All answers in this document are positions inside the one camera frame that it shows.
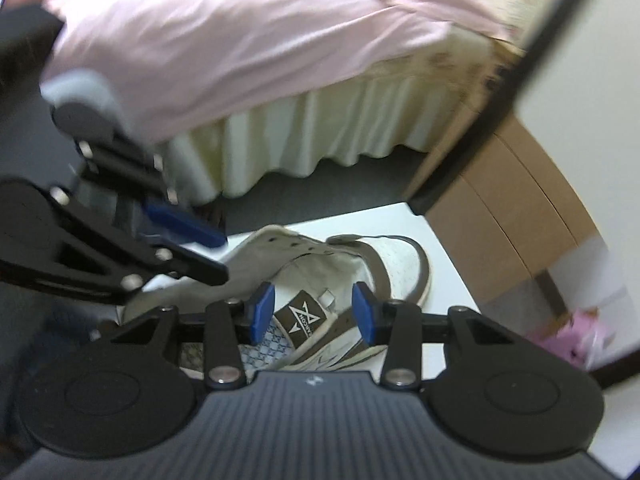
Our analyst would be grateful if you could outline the pink cardboard box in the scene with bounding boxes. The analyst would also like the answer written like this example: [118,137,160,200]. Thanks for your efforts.
[542,307,623,373]

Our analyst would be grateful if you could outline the pink bed sheet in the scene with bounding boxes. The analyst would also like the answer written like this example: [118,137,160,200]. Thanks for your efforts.
[40,0,516,146]

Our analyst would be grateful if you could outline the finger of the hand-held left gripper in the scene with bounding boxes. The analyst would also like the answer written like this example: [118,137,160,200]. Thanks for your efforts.
[75,132,227,249]
[45,186,231,307]

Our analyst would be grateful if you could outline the cream lace bed skirt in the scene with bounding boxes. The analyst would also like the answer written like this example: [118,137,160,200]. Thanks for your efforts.
[170,35,521,206]

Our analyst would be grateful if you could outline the white and brown sneaker shoe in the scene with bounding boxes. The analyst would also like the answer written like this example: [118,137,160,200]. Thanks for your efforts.
[120,225,432,373]

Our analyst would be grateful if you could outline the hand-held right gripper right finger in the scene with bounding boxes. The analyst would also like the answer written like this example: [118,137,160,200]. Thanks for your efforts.
[351,281,519,391]

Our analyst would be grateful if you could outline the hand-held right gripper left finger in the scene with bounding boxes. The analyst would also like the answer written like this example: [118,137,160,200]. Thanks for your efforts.
[111,282,276,391]

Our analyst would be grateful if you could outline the wooden drawer cabinet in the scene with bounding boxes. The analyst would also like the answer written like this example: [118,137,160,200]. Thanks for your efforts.
[405,45,601,306]

